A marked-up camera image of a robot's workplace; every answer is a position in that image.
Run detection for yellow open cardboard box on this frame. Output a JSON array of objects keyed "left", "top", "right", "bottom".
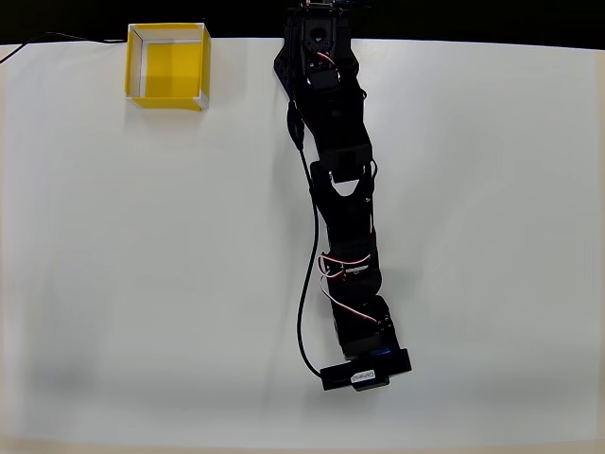
[{"left": 124, "top": 22, "right": 212, "bottom": 114}]

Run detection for black bar webcam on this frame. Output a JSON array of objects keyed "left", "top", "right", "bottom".
[{"left": 319, "top": 347, "right": 413, "bottom": 393}]

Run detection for red white servo wire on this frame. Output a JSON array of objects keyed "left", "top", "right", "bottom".
[{"left": 317, "top": 252, "right": 385, "bottom": 328}]

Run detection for black webcam cable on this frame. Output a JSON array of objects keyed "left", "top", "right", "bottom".
[{"left": 285, "top": 96, "right": 328, "bottom": 380}]

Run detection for thin black table cable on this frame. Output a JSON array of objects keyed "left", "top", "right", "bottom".
[{"left": 0, "top": 31, "right": 130, "bottom": 66}]

